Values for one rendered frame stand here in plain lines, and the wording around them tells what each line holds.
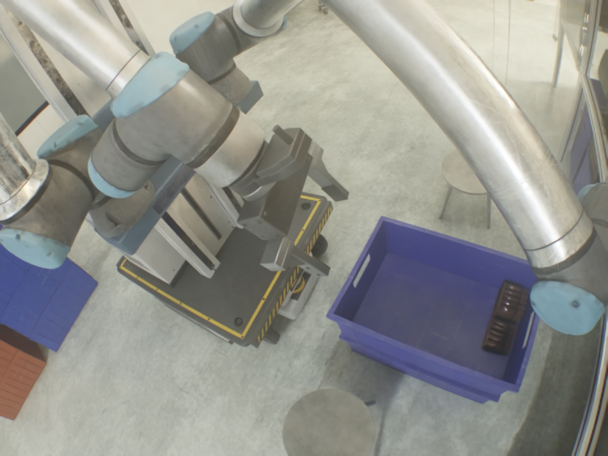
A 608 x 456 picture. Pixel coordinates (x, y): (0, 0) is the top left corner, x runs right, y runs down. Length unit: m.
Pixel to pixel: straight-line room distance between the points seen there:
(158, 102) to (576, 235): 0.43
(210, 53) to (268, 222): 0.66
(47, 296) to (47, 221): 1.67
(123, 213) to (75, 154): 0.18
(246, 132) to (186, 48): 0.62
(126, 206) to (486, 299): 1.15
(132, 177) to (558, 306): 0.52
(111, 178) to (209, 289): 0.96
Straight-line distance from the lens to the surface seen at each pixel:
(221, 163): 0.37
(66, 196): 0.69
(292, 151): 0.35
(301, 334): 1.47
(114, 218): 0.82
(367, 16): 0.36
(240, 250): 1.37
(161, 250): 1.36
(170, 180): 0.87
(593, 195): 0.50
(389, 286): 1.24
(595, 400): 0.87
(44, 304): 2.32
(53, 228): 0.66
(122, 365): 1.96
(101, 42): 0.53
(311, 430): 1.12
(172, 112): 0.35
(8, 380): 2.60
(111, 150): 0.42
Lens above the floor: 1.33
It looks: 50 degrees down
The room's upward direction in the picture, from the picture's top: 25 degrees counter-clockwise
